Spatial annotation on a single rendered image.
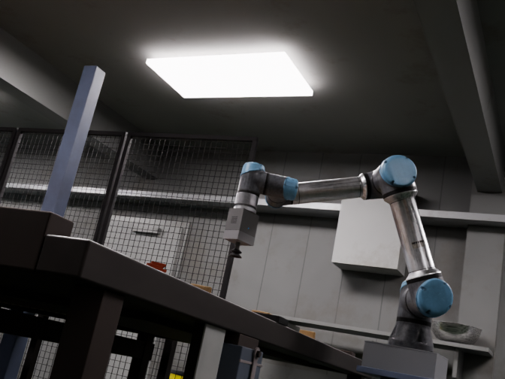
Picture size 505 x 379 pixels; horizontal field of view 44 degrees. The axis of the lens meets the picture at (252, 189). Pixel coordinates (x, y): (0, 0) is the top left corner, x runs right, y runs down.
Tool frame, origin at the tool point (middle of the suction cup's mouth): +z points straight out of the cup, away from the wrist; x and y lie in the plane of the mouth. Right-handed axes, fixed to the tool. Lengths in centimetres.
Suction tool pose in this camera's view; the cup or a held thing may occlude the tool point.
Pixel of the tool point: (234, 256)
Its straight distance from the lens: 204.5
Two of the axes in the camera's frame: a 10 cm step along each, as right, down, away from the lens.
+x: 7.8, -0.2, -6.3
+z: -2.0, 9.4, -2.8
